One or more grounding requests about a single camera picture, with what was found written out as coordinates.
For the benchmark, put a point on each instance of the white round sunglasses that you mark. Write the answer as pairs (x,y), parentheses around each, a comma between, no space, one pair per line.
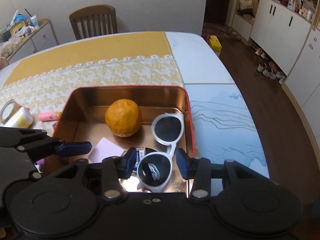
(167,130)

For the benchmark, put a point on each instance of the white yellow plastic bottle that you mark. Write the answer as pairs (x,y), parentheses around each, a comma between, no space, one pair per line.
(21,119)

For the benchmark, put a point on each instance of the round gold tin lid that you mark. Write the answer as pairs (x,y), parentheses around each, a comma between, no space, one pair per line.
(8,110)

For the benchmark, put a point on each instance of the small wooden side cabinet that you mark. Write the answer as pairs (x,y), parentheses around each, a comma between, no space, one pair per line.
(42,39)

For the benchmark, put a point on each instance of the orange fruit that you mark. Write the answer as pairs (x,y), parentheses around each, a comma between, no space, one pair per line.
(124,118)

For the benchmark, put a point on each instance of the red metal tin box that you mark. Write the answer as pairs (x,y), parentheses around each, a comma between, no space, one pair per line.
(83,119)

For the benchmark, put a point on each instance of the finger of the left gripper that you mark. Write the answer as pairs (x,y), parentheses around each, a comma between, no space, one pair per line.
(57,146)
(27,137)

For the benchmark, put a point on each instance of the yellow box on floor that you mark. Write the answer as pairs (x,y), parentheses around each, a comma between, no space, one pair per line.
(214,44)

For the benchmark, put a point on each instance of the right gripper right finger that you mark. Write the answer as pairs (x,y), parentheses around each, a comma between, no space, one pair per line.
(199,170)

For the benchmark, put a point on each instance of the shoes on floor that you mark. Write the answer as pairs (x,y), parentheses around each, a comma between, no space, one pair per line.
(269,68)

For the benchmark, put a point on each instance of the pink sticky note pad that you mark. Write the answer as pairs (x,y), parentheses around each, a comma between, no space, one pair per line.
(104,149)

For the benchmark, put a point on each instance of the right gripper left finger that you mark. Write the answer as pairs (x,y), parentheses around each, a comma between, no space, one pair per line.
(113,169)

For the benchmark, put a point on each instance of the white wall cabinet unit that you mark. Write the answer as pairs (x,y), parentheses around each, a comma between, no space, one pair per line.
(279,27)

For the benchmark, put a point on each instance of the brown wooden chair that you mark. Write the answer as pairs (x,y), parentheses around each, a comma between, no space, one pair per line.
(92,21)

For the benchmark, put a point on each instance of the white tote bag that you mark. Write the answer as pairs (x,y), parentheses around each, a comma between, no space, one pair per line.
(246,4)

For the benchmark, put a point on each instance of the yellow houndstooth table runner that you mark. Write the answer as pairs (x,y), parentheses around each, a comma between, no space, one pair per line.
(43,82)

